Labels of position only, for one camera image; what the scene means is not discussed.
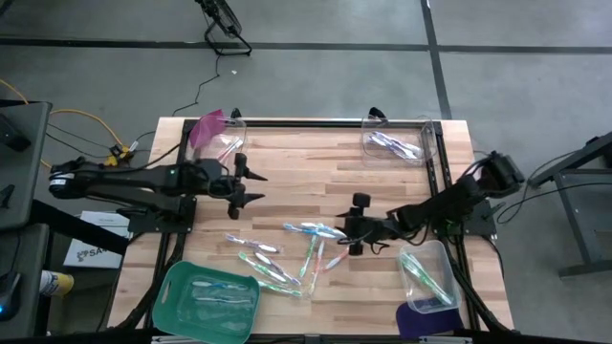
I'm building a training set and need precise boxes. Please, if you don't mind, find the black flat device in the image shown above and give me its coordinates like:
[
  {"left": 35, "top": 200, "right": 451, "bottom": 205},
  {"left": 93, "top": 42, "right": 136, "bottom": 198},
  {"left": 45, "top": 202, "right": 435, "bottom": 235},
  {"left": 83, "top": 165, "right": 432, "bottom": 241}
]
[{"left": 0, "top": 113, "right": 33, "bottom": 153}]

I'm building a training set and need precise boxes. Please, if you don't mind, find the black aluminium rig frame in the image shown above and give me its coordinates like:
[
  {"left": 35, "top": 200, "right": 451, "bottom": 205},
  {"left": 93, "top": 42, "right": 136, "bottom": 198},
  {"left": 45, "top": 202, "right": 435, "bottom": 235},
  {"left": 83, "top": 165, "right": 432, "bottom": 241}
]
[{"left": 107, "top": 117, "right": 515, "bottom": 335}]

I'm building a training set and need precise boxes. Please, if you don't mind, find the black computer mouse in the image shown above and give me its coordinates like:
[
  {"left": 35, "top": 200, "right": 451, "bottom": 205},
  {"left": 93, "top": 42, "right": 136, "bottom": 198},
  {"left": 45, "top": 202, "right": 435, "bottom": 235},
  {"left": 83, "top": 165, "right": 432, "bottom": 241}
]
[{"left": 0, "top": 270, "right": 23, "bottom": 321}]

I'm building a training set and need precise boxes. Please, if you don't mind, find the black desk beam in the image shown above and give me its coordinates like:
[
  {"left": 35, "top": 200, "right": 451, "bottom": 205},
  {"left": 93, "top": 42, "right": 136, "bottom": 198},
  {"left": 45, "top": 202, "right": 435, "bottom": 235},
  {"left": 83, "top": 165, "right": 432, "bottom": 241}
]
[{"left": 28, "top": 199, "right": 130, "bottom": 257}]

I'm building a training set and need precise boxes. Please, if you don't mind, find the yellow and white can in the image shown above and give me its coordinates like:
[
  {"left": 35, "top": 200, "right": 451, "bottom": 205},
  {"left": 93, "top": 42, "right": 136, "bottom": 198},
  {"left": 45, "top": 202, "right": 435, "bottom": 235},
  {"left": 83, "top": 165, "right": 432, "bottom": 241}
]
[{"left": 38, "top": 269, "right": 76, "bottom": 298}]

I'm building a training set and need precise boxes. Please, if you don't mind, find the blue toothbrush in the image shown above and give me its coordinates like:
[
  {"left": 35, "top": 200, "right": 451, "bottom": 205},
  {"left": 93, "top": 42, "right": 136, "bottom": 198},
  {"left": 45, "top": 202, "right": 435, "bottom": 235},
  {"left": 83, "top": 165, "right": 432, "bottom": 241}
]
[
  {"left": 299, "top": 221, "right": 349, "bottom": 240},
  {"left": 193, "top": 294, "right": 253, "bottom": 307},
  {"left": 189, "top": 279, "right": 250, "bottom": 292},
  {"left": 281, "top": 222, "right": 332, "bottom": 239}
]

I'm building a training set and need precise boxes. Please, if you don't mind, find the purple paper sheet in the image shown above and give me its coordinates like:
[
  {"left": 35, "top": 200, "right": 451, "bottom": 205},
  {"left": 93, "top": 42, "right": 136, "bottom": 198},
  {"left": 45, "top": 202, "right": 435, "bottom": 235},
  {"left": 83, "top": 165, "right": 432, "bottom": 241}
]
[{"left": 395, "top": 295, "right": 465, "bottom": 339}]

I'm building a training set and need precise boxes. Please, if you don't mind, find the teal plastic basket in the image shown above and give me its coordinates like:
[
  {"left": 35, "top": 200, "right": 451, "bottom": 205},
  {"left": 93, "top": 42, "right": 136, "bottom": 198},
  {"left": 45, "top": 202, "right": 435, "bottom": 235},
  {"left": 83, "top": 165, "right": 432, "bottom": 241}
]
[{"left": 151, "top": 260, "right": 262, "bottom": 344}]

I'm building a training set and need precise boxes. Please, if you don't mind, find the pink paper sheet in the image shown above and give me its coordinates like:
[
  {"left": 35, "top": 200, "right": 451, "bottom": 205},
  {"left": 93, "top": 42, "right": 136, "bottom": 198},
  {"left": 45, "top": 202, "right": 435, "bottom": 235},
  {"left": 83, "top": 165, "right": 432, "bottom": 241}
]
[{"left": 188, "top": 108, "right": 227, "bottom": 149}]

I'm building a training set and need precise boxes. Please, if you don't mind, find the black floor fan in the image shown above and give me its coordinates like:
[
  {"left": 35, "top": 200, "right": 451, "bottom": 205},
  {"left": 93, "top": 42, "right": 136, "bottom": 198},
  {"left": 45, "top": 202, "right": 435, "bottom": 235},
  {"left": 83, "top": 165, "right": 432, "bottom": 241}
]
[{"left": 193, "top": 0, "right": 253, "bottom": 57}]

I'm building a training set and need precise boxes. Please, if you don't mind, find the green toothbrush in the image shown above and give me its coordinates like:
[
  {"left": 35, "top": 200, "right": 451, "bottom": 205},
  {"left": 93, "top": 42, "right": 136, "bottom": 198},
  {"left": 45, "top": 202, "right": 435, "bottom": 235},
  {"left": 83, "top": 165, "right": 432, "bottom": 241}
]
[
  {"left": 399, "top": 251, "right": 453, "bottom": 307},
  {"left": 397, "top": 255, "right": 441, "bottom": 297},
  {"left": 237, "top": 250, "right": 289, "bottom": 285},
  {"left": 298, "top": 232, "right": 319, "bottom": 279},
  {"left": 256, "top": 279, "right": 304, "bottom": 299}
]

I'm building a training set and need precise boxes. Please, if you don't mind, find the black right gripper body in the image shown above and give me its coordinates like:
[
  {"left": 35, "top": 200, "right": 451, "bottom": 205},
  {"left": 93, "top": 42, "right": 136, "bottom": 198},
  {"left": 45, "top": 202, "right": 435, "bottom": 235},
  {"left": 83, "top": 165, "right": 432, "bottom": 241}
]
[{"left": 343, "top": 192, "right": 402, "bottom": 257}]

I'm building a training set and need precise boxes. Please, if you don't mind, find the black desk frame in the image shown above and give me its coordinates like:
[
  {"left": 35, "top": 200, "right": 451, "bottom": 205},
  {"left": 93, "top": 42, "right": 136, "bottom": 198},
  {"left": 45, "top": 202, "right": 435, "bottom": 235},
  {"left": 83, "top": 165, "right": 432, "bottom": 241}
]
[{"left": 525, "top": 131, "right": 612, "bottom": 279}]

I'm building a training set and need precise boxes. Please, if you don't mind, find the yellow cable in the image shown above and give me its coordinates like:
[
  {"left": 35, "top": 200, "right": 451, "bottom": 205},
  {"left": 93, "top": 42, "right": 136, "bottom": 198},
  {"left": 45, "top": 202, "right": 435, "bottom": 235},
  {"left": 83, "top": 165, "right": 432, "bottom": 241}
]
[{"left": 0, "top": 78, "right": 133, "bottom": 171}]

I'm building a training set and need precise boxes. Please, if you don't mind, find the grey desk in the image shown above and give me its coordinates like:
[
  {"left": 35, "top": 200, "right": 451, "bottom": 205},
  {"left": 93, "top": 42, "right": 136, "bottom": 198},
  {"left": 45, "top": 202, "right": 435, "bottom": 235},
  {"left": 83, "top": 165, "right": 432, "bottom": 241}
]
[
  {"left": 0, "top": 99, "right": 53, "bottom": 231},
  {"left": 0, "top": 224, "right": 52, "bottom": 340}
]

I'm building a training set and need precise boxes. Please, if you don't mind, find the clear plastic bin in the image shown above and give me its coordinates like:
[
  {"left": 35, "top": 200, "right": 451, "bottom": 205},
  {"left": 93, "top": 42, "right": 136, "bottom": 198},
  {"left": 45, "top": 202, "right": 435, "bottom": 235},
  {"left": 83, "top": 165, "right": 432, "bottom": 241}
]
[
  {"left": 396, "top": 239, "right": 463, "bottom": 315},
  {"left": 185, "top": 114, "right": 249, "bottom": 166},
  {"left": 361, "top": 114, "right": 439, "bottom": 168}
]

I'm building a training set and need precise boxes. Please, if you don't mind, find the white cardboard box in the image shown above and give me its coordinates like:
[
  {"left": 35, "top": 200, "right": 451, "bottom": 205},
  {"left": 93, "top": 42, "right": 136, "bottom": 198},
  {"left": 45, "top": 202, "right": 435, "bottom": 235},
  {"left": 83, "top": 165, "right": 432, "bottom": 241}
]
[{"left": 62, "top": 209, "right": 133, "bottom": 269}]

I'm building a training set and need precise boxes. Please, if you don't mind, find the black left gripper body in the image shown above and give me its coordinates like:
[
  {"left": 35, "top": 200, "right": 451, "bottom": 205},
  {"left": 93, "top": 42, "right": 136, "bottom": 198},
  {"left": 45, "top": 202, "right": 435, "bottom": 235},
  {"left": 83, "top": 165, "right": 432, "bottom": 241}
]
[{"left": 204, "top": 151, "right": 250, "bottom": 221}]

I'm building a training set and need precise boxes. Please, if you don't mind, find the yellow and black plug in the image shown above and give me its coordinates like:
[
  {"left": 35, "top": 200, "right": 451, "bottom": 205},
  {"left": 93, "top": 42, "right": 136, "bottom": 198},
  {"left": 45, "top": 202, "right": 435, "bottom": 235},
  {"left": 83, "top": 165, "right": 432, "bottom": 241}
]
[{"left": 107, "top": 144, "right": 133, "bottom": 167}]

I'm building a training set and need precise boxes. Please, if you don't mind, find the orange toothbrush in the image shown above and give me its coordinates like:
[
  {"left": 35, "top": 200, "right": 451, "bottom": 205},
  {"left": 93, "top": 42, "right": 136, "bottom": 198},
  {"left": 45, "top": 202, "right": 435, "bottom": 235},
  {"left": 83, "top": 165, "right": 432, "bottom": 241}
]
[
  {"left": 217, "top": 137, "right": 245, "bottom": 161},
  {"left": 209, "top": 138, "right": 238, "bottom": 166},
  {"left": 307, "top": 237, "right": 327, "bottom": 296},
  {"left": 321, "top": 246, "right": 352, "bottom": 274}
]

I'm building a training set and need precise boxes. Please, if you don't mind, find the black fan cable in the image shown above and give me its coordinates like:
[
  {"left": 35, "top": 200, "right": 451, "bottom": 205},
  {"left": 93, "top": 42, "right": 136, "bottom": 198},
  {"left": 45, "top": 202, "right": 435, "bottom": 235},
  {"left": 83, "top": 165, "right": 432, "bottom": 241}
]
[{"left": 170, "top": 54, "right": 222, "bottom": 118}]

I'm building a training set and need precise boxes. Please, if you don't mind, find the purple toothbrush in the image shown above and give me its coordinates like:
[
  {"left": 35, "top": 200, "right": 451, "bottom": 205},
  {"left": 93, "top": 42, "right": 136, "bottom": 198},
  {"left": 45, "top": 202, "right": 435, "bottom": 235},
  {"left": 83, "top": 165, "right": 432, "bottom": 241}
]
[
  {"left": 377, "top": 136, "right": 425, "bottom": 160},
  {"left": 252, "top": 250, "right": 303, "bottom": 288},
  {"left": 224, "top": 232, "right": 284, "bottom": 255},
  {"left": 365, "top": 135, "right": 407, "bottom": 159},
  {"left": 371, "top": 129, "right": 412, "bottom": 153}
]

